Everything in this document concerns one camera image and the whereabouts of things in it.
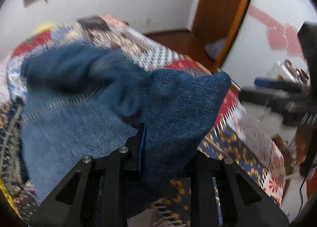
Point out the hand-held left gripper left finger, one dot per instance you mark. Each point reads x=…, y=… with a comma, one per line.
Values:
x=133, y=150

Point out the brown wooden door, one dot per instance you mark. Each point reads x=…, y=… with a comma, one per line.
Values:
x=218, y=1

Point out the patchwork printed bedspread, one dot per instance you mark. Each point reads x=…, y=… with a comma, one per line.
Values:
x=227, y=140

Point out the blue denim jacket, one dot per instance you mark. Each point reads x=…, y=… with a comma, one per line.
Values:
x=99, y=118

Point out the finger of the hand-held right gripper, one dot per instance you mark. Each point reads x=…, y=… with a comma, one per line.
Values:
x=270, y=83
x=262, y=97

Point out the yellow fuzzy item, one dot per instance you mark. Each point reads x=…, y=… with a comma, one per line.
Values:
x=44, y=26

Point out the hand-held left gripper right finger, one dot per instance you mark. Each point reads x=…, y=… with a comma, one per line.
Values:
x=205, y=167

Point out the pale blue cloth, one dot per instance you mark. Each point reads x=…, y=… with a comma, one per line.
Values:
x=215, y=47

